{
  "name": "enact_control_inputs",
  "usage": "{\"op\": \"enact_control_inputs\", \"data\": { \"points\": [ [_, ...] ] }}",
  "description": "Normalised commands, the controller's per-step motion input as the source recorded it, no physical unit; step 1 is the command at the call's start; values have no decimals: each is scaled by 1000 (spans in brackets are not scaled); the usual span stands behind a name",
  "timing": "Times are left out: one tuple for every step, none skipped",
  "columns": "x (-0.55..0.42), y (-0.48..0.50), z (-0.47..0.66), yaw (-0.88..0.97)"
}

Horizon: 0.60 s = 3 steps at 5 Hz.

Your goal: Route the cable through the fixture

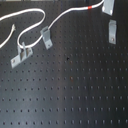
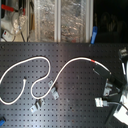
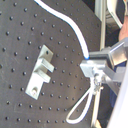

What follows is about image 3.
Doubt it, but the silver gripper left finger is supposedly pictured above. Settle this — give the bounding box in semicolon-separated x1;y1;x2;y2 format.
80;61;121;94

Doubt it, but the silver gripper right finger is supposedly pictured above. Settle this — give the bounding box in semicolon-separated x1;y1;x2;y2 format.
89;37;128;67

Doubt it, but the black perforated breadboard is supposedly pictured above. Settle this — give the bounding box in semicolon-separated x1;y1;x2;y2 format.
0;0;102;128

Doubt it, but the white aluminium frame post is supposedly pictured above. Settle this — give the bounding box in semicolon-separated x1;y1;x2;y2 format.
95;0;106;49

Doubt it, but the metal cable clip bracket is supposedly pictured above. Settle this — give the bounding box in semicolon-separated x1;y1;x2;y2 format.
25;45;54;100

